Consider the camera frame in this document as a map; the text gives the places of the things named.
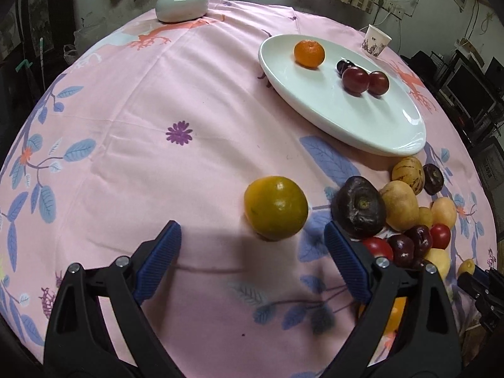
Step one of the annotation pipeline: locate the pink floral tablecloth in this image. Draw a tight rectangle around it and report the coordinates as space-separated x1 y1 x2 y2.
0 0 491 378

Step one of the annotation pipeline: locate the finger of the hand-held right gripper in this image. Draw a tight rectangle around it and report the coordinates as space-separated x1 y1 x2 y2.
474 295 504 337
457 264 504 298

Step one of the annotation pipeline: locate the yellow green orange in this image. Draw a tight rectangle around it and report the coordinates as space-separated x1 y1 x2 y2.
243 176 309 242

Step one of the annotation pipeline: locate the computer monitor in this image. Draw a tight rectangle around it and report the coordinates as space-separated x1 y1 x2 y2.
443 63 497 123

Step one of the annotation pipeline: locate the oval yellow passion fruit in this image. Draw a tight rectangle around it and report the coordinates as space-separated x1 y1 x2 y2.
430 197 458 229

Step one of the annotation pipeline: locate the orange mandarin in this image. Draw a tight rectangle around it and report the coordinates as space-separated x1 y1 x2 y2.
294 39 326 67

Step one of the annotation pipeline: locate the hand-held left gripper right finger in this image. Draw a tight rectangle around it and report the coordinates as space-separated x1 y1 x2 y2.
324 220 462 378

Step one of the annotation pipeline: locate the white power cable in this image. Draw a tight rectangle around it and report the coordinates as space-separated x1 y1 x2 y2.
372 8 394 27

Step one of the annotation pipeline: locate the large yellow passion fruit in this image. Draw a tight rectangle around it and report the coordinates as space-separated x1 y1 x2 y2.
379 180 420 232

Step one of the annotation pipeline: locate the small dark water chestnut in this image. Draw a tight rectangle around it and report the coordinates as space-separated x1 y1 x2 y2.
423 164 445 196

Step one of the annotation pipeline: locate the white lidded ceramic jar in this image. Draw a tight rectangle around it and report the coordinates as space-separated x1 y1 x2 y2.
155 0 210 23

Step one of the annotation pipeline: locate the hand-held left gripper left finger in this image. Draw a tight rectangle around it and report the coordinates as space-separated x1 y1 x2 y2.
44 220 186 378

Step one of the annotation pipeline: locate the red cherry tomato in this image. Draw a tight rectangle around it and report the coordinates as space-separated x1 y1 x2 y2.
430 224 452 249
361 237 394 261

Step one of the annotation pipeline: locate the dark red plum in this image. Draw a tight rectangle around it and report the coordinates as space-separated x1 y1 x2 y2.
341 67 371 96
387 235 416 267
368 71 390 96
405 225 434 258

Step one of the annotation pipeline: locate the white oval plate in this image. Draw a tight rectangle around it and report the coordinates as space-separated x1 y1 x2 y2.
259 34 427 157

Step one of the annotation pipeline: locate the striped pepino melon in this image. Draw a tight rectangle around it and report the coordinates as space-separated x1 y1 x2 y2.
391 157 425 195

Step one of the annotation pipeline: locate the white wall socket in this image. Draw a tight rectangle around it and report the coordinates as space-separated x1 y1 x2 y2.
376 0 406 18

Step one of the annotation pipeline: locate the large dark water chestnut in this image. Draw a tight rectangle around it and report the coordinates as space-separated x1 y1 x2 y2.
331 176 387 239

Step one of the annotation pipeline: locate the printed paper cup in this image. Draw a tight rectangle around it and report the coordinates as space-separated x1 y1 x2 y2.
361 24 392 58

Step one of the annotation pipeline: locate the small orange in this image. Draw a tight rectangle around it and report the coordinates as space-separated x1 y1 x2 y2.
356 296 407 337

